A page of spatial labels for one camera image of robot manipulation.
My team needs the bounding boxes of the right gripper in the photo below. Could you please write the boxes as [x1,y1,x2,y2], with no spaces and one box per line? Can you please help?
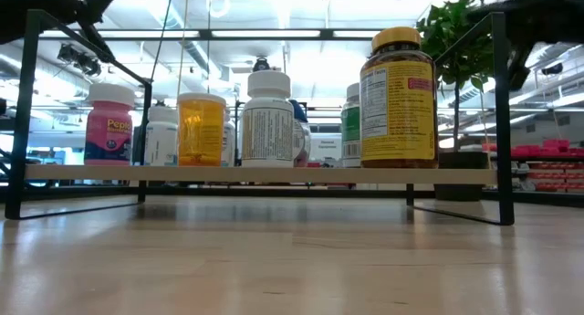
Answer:
[465,0,562,92]

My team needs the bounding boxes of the blue-capped medicine bottle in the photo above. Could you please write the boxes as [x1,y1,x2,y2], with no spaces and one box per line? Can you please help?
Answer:
[289,99,313,168]

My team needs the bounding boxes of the wooden shelf, black metal legs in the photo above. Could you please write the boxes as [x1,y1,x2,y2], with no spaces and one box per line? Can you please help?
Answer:
[4,8,516,227]

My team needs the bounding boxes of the black plant pot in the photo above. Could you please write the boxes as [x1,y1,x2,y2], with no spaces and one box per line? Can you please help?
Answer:
[433,150,490,202]

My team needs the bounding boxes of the pink bottle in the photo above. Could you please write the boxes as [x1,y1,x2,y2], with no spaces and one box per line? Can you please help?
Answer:
[84,82,137,166]

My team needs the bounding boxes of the white sign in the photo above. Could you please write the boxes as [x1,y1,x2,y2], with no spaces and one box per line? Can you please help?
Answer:
[312,136,343,163]

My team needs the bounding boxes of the black ceiling spotlights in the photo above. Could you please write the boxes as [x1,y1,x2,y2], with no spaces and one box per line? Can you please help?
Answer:
[57,43,104,78]

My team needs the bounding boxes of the white ring light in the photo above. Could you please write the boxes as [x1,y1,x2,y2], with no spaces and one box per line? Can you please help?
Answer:
[207,0,232,18]

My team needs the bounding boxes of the orange pill vial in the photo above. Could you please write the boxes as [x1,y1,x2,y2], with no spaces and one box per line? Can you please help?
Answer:
[176,92,227,167]

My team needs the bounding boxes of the rack of red bins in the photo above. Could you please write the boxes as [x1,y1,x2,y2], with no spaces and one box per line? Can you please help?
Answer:
[483,139,584,193]

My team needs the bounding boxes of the green-label bottle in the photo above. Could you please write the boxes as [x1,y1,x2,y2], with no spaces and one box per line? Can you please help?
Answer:
[340,82,364,169]

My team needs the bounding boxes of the amber bottle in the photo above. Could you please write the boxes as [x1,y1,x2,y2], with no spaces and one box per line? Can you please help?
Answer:
[359,26,440,169]

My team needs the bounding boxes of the green leafy plant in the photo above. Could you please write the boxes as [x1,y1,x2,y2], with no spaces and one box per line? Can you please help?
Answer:
[415,0,498,152]

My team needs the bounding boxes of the small white pill bottle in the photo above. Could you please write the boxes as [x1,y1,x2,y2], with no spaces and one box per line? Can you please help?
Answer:
[143,105,180,167]

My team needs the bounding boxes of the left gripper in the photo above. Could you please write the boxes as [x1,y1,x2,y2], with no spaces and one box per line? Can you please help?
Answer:
[26,0,130,36]

